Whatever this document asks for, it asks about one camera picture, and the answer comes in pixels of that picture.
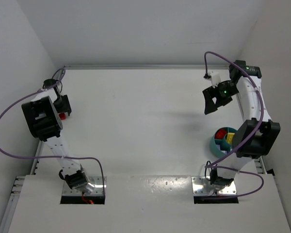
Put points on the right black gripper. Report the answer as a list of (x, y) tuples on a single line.
[(215, 96)]

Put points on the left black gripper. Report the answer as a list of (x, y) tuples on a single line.
[(64, 105)]

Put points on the teal divided round container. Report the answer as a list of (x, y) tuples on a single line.
[(221, 141)]

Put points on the metal base plate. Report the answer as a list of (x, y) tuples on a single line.
[(94, 187), (202, 188)]

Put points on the red lego brick top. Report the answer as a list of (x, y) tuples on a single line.
[(220, 134)]

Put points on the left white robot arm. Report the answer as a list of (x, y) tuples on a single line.
[(42, 115)]

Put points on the long yellow lego brick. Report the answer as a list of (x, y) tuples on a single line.
[(229, 137)]

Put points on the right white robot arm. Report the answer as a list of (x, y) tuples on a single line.
[(256, 135)]

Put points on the small red lego brick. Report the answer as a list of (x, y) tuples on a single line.
[(62, 116)]

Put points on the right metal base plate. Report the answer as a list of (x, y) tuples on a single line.
[(202, 188)]

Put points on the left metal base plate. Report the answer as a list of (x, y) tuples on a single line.
[(94, 187)]

